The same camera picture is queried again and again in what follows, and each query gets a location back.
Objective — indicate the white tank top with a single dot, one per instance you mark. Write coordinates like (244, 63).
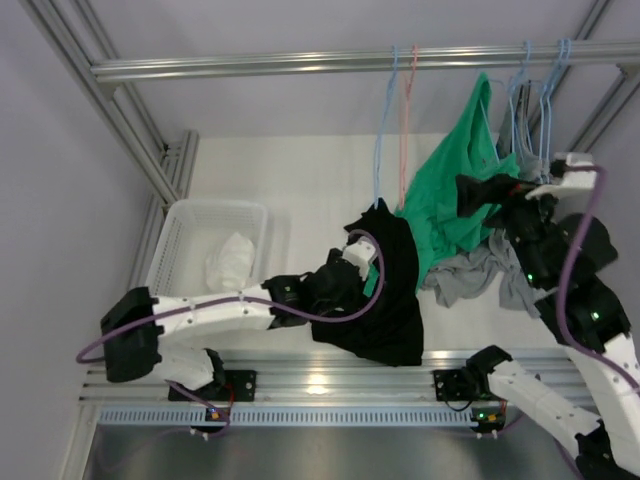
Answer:
(228, 267)

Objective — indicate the pink wire hanger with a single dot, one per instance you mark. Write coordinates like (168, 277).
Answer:
(404, 120)

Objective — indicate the grey tank top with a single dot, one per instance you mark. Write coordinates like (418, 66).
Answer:
(469, 274)

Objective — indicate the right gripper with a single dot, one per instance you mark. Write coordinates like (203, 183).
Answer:
(473, 194)

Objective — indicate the grey slotted cable duct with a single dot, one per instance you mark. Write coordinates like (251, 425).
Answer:
(256, 416)

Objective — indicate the light blue wire hanger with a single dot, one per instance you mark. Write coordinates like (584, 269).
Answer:
(377, 155)

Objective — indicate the left aluminium frame strut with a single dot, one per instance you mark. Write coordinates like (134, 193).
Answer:
(79, 39)

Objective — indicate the aluminium hanging rail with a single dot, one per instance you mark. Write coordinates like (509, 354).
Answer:
(574, 52)

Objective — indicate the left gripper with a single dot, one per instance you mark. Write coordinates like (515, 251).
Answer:
(359, 290)

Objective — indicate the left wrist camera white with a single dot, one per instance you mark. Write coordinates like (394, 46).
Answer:
(361, 254)

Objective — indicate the aluminium frame strut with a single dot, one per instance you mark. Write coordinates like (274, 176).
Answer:
(589, 98)
(79, 39)

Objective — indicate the blue hanger under grey top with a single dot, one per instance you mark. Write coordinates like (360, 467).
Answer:
(519, 90)

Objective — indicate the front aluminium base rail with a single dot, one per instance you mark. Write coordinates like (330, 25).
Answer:
(334, 379)

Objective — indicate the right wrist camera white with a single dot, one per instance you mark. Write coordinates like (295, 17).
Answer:
(572, 174)

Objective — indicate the black tank top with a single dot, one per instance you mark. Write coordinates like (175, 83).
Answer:
(391, 332)

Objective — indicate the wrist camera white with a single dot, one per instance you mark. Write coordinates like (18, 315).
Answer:
(572, 174)
(361, 254)

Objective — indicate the green tank top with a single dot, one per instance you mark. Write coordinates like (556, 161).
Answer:
(430, 206)

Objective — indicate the right aluminium frame strut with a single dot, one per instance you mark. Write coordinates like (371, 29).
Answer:
(589, 98)

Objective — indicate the white plastic basket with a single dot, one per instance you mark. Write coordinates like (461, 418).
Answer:
(191, 242)

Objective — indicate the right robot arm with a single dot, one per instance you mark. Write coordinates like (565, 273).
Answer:
(561, 247)

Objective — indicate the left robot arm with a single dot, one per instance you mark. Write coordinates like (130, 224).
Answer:
(149, 335)

